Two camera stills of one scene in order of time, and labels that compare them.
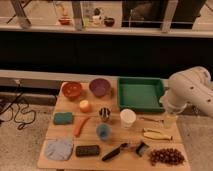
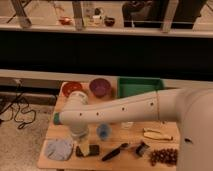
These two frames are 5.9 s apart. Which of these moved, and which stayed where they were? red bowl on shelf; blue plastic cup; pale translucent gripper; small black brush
Moved: pale translucent gripper
Stayed: small black brush; red bowl on shelf; blue plastic cup
